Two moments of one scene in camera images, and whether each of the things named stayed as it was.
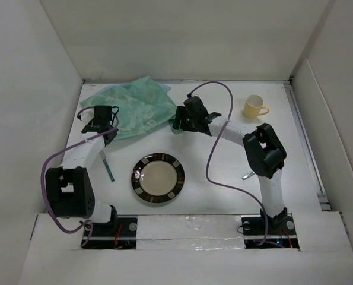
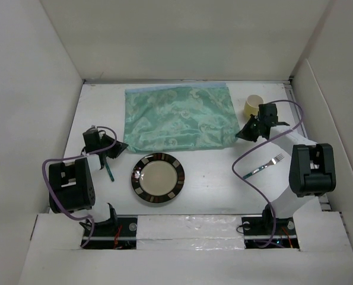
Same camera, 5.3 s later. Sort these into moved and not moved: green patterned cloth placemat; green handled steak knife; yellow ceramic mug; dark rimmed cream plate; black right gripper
Moved: black right gripper; green patterned cloth placemat
Not moved: yellow ceramic mug; green handled steak knife; dark rimmed cream plate
